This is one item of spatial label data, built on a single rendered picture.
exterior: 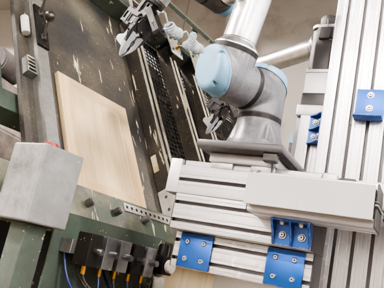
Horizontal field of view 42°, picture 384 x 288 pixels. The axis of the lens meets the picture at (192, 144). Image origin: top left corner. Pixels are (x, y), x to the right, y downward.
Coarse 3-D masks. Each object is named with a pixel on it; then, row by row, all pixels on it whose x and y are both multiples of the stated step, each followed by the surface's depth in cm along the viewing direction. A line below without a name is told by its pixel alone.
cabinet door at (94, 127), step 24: (72, 96) 182; (96, 96) 196; (72, 120) 174; (96, 120) 188; (120, 120) 202; (72, 144) 168; (96, 144) 180; (120, 144) 194; (96, 168) 173; (120, 168) 186; (120, 192) 178
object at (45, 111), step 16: (32, 0) 186; (32, 16) 182; (32, 32) 179; (32, 48) 175; (48, 64) 175; (32, 80) 169; (48, 80) 170; (48, 96) 166; (48, 112) 161; (48, 128) 158
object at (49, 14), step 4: (48, 12) 169; (52, 12) 170; (44, 16) 170; (48, 16) 169; (52, 16) 169; (48, 20) 170; (52, 20) 170; (48, 24) 173; (44, 32) 176; (44, 36) 177; (44, 40) 177
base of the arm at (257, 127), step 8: (240, 112) 131; (248, 112) 129; (256, 112) 128; (240, 120) 130; (248, 120) 128; (256, 120) 127; (264, 120) 127; (272, 120) 128; (280, 120) 130; (240, 128) 128; (248, 128) 126; (256, 128) 126; (264, 128) 126; (272, 128) 127; (280, 128) 131; (232, 136) 131; (240, 136) 126; (248, 136) 125; (256, 136) 124; (264, 136) 126; (272, 136) 126; (280, 136) 129; (280, 144) 127
